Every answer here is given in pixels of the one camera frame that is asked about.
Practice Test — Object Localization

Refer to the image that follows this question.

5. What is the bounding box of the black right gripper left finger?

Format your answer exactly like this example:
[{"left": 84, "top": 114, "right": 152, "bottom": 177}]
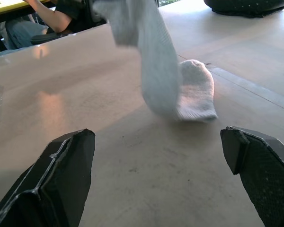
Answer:
[{"left": 0, "top": 128, "right": 96, "bottom": 227}]

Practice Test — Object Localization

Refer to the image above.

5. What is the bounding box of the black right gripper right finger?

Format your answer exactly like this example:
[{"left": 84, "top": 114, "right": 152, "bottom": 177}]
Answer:
[{"left": 220, "top": 126, "right": 284, "bottom": 227}]

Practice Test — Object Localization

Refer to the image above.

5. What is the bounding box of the white ribbed sock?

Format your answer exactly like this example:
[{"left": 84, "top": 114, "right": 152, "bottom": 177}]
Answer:
[
  {"left": 92, "top": 0, "right": 183, "bottom": 120},
  {"left": 176, "top": 59, "right": 218, "bottom": 122}
]

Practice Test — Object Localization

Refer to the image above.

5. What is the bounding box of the black office chair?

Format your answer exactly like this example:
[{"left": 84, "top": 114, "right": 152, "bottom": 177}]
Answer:
[{"left": 30, "top": 0, "right": 108, "bottom": 46}]

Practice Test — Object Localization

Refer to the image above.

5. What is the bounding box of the seated person in jeans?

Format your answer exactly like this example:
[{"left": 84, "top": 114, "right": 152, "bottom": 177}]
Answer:
[{"left": 0, "top": 0, "right": 86, "bottom": 71}]

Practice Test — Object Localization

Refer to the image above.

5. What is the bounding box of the dark folded clothing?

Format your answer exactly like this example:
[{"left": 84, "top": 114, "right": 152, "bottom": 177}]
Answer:
[{"left": 203, "top": 0, "right": 284, "bottom": 18}]

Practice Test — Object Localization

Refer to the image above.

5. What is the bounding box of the yellow table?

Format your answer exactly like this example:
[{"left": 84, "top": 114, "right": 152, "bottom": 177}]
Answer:
[{"left": 0, "top": 0, "right": 50, "bottom": 17}]

